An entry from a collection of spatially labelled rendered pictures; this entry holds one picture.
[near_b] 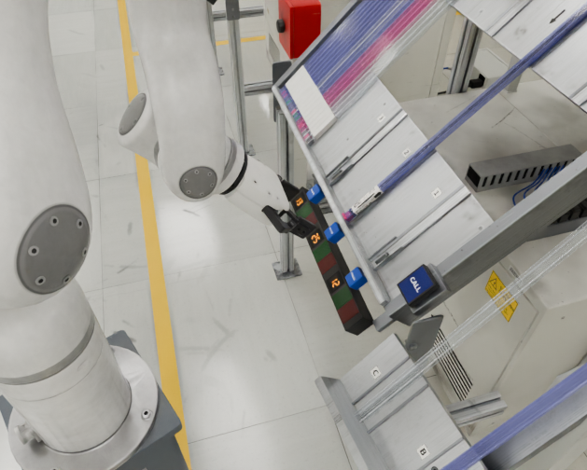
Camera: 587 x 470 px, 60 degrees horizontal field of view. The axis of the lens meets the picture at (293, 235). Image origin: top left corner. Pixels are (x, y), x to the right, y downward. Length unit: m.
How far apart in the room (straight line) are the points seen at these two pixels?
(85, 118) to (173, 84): 2.09
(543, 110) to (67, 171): 1.29
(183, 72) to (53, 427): 0.43
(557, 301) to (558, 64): 0.41
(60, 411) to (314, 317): 1.12
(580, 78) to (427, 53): 1.59
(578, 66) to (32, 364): 0.78
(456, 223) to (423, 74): 1.68
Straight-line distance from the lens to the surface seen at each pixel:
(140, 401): 0.74
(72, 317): 0.55
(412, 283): 0.73
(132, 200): 2.11
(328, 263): 0.91
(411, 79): 2.41
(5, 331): 0.54
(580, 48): 0.86
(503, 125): 1.42
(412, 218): 0.83
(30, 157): 0.41
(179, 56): 0.61
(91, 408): 0.66
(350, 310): 0.85
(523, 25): 0.94
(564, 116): 1.52
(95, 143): 2.48
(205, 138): 0.60
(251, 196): 0.74
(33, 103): 0.43
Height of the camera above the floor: 1.35
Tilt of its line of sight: 46 degrees down
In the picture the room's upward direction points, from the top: straight up
